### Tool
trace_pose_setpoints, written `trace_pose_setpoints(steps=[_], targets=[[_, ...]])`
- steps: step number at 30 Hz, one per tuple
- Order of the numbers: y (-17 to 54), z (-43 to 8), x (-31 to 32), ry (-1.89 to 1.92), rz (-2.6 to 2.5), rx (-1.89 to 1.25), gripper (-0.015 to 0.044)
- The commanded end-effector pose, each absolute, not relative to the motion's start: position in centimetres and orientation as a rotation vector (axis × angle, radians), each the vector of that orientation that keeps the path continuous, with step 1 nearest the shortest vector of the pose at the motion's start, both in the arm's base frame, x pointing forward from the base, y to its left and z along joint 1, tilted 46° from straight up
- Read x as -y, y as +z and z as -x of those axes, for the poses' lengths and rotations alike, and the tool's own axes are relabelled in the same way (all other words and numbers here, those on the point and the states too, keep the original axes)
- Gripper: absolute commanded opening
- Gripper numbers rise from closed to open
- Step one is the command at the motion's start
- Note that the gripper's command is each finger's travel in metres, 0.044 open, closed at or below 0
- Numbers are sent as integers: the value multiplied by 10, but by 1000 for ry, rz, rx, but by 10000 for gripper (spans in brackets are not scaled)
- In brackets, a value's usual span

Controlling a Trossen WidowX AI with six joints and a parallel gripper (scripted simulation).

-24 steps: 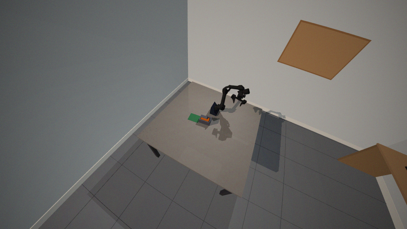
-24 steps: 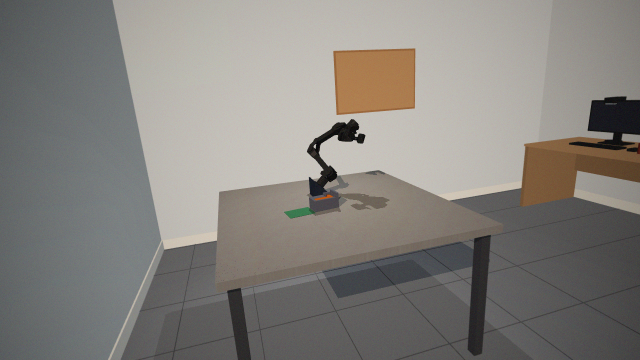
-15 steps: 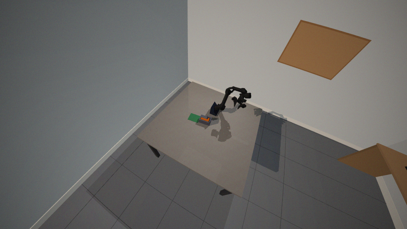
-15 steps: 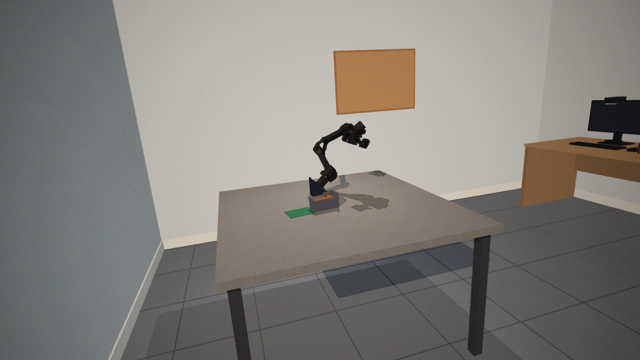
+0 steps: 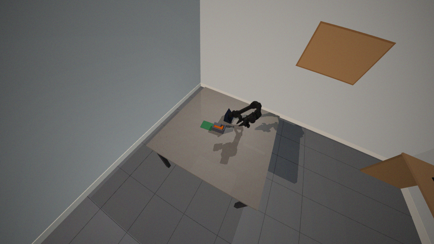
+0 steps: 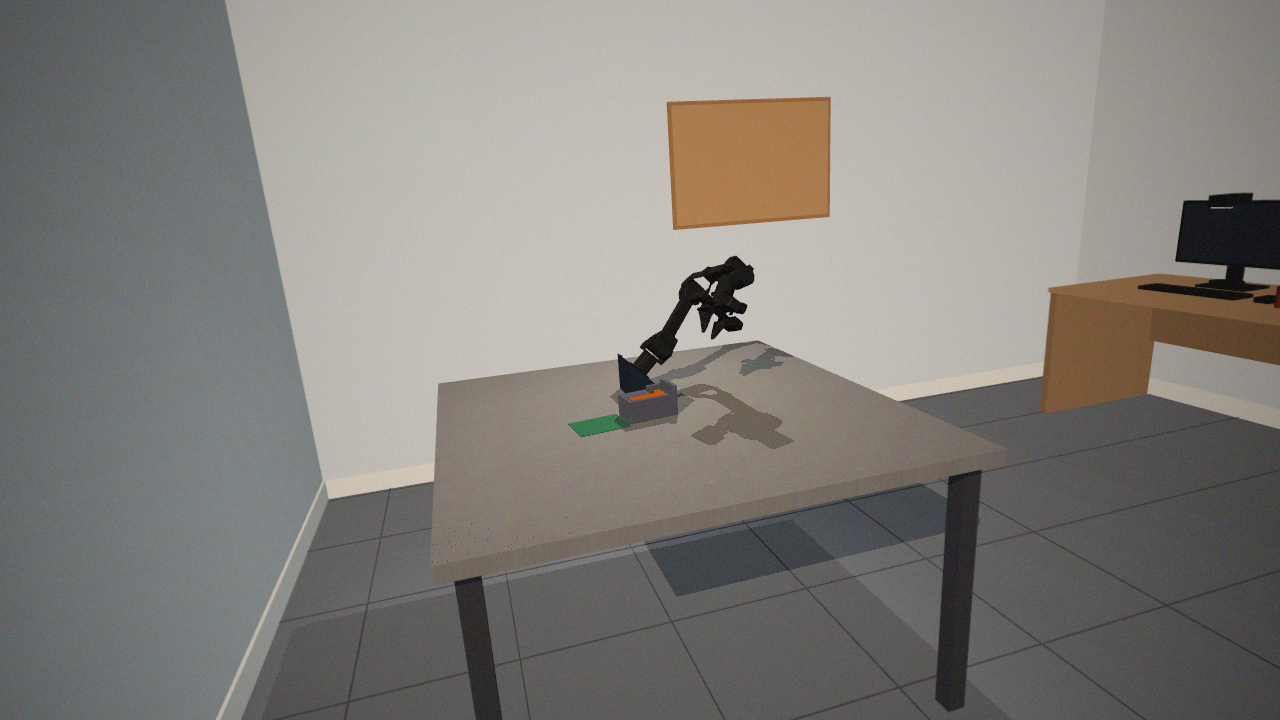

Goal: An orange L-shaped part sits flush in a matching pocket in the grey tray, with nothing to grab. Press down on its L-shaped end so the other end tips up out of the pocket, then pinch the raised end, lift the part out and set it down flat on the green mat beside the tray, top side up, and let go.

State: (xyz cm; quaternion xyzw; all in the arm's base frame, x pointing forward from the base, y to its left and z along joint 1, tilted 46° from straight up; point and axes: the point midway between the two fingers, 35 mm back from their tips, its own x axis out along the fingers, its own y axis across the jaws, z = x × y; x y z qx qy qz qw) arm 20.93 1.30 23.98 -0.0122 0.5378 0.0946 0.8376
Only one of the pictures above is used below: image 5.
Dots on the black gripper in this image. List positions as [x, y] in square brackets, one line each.
[241, 119]

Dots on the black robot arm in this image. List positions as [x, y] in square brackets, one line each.
[253, 116]

